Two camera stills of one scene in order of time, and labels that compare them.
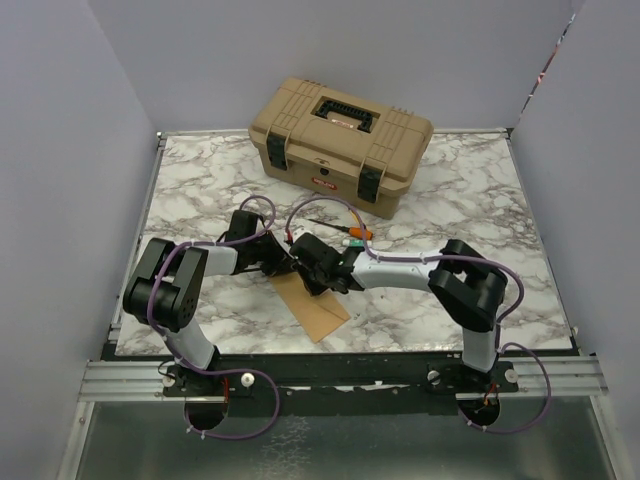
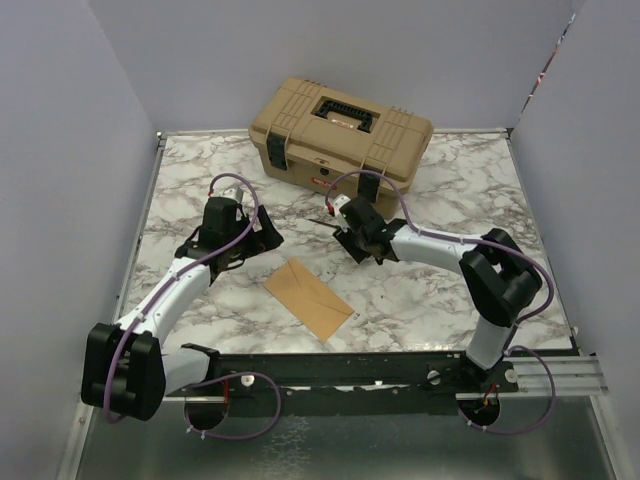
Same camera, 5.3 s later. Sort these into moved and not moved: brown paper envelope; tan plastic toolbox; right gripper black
Moved: right gripper black
Not moved: tan plastic toolbox; brown paper envelope
